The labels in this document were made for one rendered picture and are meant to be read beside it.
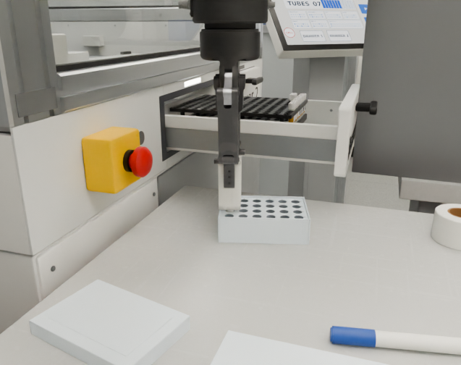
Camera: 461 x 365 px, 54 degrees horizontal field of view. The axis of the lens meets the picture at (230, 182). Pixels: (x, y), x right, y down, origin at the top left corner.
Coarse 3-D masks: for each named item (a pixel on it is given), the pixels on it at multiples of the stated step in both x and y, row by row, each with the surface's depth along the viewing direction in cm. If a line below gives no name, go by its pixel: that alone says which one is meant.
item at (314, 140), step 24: (192, 96) 99; (168, 120) 78; (192, 120) 76; (216, 120) 75; (240, 120) 74; (312, 120) 94; (336, 120) 93; (168, 144) 79; (192, 144) 78; (216, 144) 76; (240, 144) 75; (264, 144) 73; (288, 144) 72; (312, 144) 71; (336, 144) 70
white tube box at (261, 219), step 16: (240, 208) 64; (256, 208) 64; (272, 208) 64; (288, 208) 64; (304, 208) 64; (224, 224) 61; (240, 224) 61; (256, 224) 60; (272, 224) 60; (288, 224) 60; (304, 224) 60; (224, 240) 62; (240, 240) 61; (256, 240) 61; (272, 240) 61; (288, 240) 61; (304, 240) 61
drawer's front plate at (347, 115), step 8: (352, 88) 85; (352, 96) 75; (344, 104) 68; (352, 104) 69; (344, 112) 66; (352, 112) 71; (344, 120) 67; (352, 120) 74; (344, 128) 67; (352, 128) 77; (344, 136) 67; (344, 144) 68; (352, 144) 83; (336, 152) 69; (344, 152) 68; (336, 160) 69; (344, 160) 68; (336, 168) 69; (344, 168) 69; (336, 176) 70; (344, 176) 70
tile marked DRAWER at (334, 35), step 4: (328, 32) 158; (332, 32) 158; (336, 32) 159; (340, 32) 160; (344, 32) 160; (348, 32) 161; (332, 36) 157; (336, 36) 158; (340, 36) 159; (344, 36) 159; (348, 36) 160; (332, 40) 157; (336, 40) 157; (340, 40) 158; (344, 40) 159; (348, 40) 159
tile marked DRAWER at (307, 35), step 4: (300, 32) 153; (304, 32) 154; (308, 32) 155; (312, 32) 155; (316, 32) 156; (320, 32) 156; (304, 36) 153; (308, 36) 154; (312, 36) 154; (316, 36) 155; (320, 36) 156; (324, 36) 156; (304, 40) 152; (308, 40) 153; (312, 40) 154; (316, 40) 154; (320, 40) 155; (324, 40) 156
